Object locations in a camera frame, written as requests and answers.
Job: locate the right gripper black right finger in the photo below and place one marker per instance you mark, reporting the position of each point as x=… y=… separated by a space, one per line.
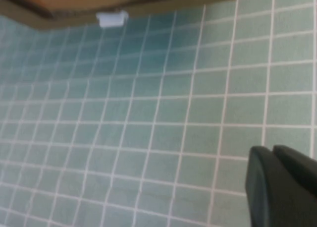
x=299 y=162

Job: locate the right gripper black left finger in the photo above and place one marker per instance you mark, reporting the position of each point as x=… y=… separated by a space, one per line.
x=262 y=192

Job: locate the green checked tablecloth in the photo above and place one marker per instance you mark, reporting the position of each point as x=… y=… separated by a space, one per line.
x=158 y=128

